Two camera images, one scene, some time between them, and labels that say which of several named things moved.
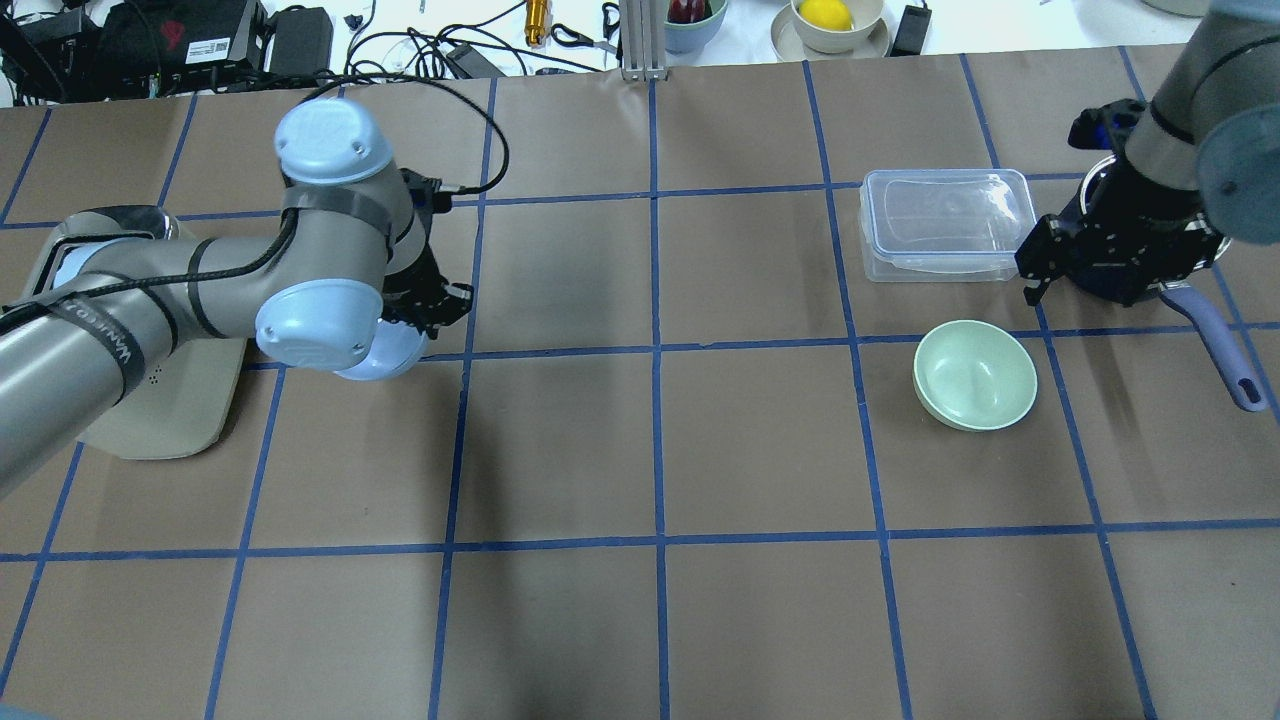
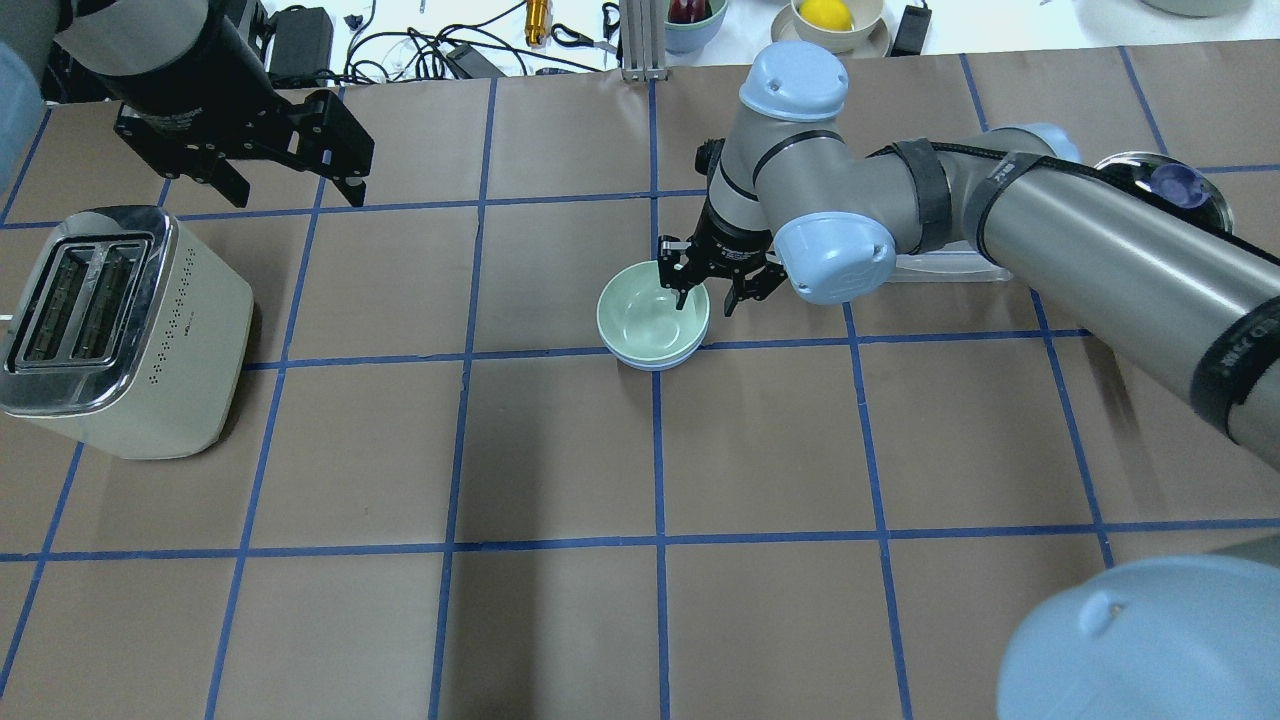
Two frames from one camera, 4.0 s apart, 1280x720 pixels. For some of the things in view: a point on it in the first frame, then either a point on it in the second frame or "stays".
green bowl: x=973 y=376 → x=639 y=316
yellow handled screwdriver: x=536 y=22 stays
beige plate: x=790 y=47 stays
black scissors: x=610 y=20 stays
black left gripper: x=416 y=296 → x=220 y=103
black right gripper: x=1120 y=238 → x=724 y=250
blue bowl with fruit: x=690 y=24 stays
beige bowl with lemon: x=834 y=26 stays
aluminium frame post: x=644 y=26 stays
